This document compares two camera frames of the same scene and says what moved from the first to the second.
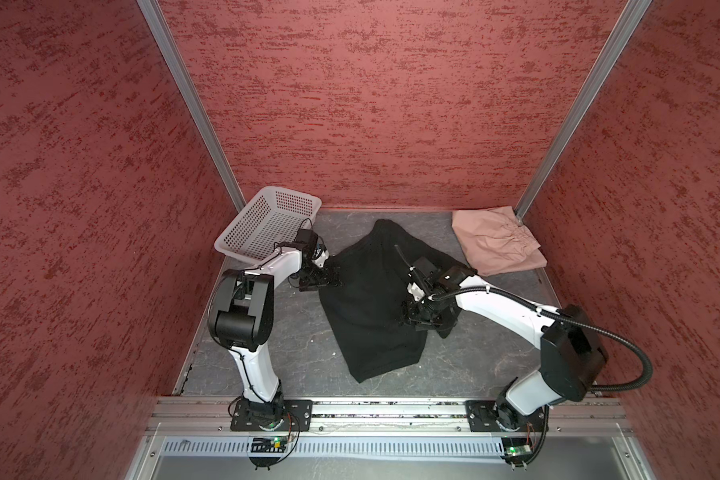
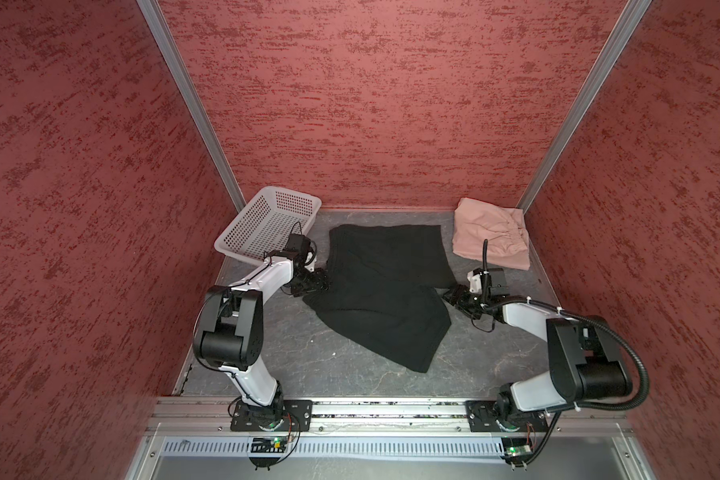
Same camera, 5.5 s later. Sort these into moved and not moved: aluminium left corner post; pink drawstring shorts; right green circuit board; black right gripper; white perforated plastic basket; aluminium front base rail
Moved: pink drawstring shorts; black right gripper
Not moved: aluminium front base rail; aluminium left corner post; right green circuit board; white perforated plastic basket
